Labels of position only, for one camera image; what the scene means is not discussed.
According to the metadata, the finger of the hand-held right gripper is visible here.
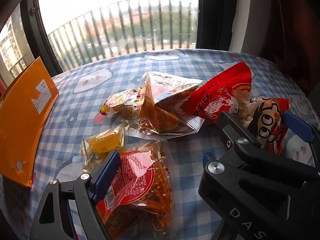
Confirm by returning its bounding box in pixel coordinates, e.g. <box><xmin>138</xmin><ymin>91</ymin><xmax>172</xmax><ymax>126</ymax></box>
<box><xmin>282</xmin><ymin>109</ymin><xmax>320</xmax><ymax>168</ymax></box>
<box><xmin>198</xmin><ymin>111</ymin><xmax>320</xmax><ymax>240</ymax></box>

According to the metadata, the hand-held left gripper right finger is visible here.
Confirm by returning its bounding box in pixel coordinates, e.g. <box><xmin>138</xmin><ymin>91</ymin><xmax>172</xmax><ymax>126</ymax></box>
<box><xmin>202</xmin><ymin>152</ymin><xmax>213</xmax><ymax>167</ymax></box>

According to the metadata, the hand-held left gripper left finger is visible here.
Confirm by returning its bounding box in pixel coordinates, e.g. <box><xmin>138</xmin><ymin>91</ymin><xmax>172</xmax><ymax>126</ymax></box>
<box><xmin>29</xmin><ymin>149</ymin><xmax>121</xmax><ymax>240</ymax></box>

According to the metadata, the clear red label chili packet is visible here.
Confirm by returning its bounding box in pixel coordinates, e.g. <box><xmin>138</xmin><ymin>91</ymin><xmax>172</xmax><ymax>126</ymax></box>
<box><xmin>96</xmin><ymin>140</ymin><xmax>175</xmax><ymax>239</ymax></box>

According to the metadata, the small clear yellow candy packet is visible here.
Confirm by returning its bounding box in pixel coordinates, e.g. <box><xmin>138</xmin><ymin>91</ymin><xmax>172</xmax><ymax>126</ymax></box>
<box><xmin>72</xmin><ymin>122</ymin><xmax>126</xmax><ymax>167</ymax></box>

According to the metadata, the red cartoon snack packet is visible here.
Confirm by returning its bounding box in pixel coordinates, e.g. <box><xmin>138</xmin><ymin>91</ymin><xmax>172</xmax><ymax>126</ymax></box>
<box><xmin>179</xmin><ymin>61</ymin><xmax>290</xmax><ymax>156</ymax></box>

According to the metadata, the clear brown snack packet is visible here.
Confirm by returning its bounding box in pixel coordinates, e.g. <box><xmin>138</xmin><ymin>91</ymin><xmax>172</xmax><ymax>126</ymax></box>
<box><xmin>124</xmin><ymin>71</ymin><xmax>206</xmax><ymax>140</ymax></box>

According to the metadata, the small orange yellow packet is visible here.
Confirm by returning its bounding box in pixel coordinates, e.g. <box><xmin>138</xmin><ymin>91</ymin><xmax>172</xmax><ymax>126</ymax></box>
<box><xmin>100</xmin><ymin>87</ymin><xmax>147</xmax><ymax>117</ymax></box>

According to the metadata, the orange cardboard box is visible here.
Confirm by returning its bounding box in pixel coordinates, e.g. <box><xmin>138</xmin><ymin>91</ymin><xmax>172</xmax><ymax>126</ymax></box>
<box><xmin>0</xmin><ymin>56</ymin><xmax>60</xmax><ymax>188</ymax></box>

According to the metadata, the blue checked bear tablecloth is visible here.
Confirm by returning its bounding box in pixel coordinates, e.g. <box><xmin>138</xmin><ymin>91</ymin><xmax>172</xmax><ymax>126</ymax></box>
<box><xmin>0</xmin><ymin>47</ymin><xmax>320</xmax><ymax>240</ymax></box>

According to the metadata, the dark red curtain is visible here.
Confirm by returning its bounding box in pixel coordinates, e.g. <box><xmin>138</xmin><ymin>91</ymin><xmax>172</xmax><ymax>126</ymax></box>
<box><xmin>260</xmin><ymin>0</ymin><xmax>320</xmax><ymax>93</ymax></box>

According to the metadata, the beige apartment building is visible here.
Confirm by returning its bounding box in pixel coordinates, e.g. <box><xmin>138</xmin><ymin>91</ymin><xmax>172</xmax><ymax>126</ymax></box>
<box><xmin>0</xmin><ymin>17</ymin><xmax>29</xmax><ymax>79</ymax></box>

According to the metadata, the metal balcony railing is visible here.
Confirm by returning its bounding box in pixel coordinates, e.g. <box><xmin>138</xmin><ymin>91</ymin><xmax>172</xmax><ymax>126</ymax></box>
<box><xmin>47</xmin><ymin>0</ymin><xmax>198</xmax><ymax>68</ymax></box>

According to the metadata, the black window frame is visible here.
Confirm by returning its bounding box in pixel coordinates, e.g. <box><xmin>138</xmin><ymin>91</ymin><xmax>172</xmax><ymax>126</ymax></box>
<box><xmin>20</xmin><ymin>0</ymin><xmax>238</xmax><ymax>78</ymax></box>

